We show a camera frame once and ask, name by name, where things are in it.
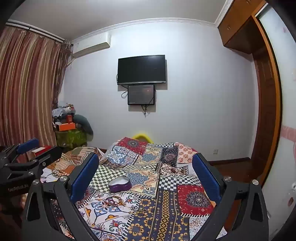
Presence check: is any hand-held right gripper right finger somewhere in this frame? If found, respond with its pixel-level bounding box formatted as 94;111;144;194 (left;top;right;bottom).
190;153;270;241

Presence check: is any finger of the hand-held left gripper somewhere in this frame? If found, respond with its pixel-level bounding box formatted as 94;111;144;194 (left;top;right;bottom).
7;146;63;181
0;138;39;166

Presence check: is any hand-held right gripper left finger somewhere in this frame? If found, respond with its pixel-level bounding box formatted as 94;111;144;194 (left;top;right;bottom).
21;152;100;241

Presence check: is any purple heart-shaped tin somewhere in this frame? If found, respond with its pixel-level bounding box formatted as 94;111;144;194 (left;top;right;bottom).
108;175;132;193

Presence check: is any red and gold braided bracelet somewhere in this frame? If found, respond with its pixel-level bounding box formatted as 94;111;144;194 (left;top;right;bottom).
102;197;123;208

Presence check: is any red box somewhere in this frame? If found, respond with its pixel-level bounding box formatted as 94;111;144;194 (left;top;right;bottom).
31;145;53;157

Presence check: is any striped patterned bedsheet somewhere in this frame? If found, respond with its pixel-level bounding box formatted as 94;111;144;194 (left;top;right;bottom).
53;146;103;177

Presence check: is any green box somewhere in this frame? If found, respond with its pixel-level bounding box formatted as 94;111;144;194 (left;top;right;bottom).
55;129;88;148

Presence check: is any orange box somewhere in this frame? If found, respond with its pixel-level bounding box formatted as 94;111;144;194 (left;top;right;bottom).
58;123;77;131

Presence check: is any pile of household clutter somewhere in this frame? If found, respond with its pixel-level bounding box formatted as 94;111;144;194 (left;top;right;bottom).
52;102;77;124

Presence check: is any dark green pillow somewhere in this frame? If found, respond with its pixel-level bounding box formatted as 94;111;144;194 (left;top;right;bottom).
73;114;94;142

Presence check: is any striped brown curtain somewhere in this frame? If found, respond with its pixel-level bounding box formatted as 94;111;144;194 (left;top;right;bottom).
0;24;71;150

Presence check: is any patchwork printed blanket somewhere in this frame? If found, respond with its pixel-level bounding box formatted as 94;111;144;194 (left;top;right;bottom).
42;137;228;241

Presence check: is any yellow plastic object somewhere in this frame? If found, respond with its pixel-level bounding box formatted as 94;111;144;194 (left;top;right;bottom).
132;133;152;142

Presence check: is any white printed sliding door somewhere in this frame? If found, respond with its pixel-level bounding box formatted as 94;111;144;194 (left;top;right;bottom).
258;7;296;234

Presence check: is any white air conditioner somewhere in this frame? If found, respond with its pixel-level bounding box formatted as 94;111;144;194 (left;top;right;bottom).
71;32;111;58

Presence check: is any wooden overhead cabinet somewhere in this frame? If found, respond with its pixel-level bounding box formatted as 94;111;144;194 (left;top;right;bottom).
217;0;269;55

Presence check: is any small black wall monitor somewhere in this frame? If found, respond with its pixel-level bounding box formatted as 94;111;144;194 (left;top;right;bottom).
127;84;155;106

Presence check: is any white curtain rail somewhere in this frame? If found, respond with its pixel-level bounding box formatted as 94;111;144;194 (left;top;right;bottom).
6;20;65;42

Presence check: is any black wall television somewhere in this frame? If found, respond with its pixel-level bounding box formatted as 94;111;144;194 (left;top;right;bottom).
117;55;167;86

